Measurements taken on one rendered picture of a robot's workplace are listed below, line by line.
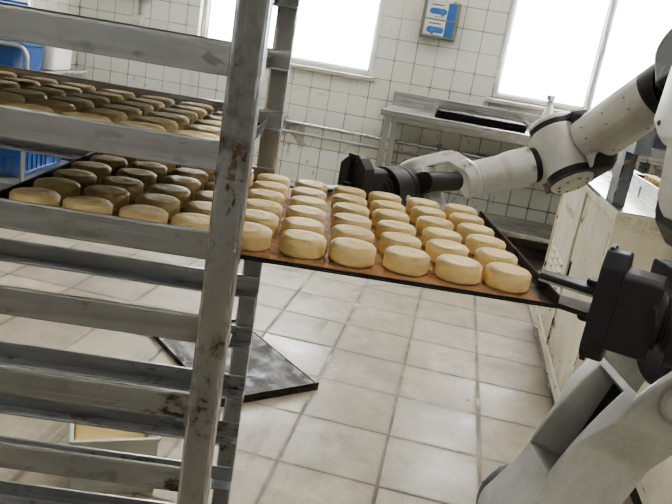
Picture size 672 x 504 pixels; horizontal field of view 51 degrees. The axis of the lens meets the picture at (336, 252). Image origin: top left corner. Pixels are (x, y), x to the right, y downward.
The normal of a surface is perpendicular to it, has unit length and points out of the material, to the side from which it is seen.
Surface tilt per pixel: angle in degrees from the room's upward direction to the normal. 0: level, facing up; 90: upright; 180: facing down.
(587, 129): 92
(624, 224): 90
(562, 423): 90
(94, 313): 90
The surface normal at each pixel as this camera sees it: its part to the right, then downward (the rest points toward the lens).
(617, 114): -0.84, 0.05
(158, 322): 0.00, 0.27
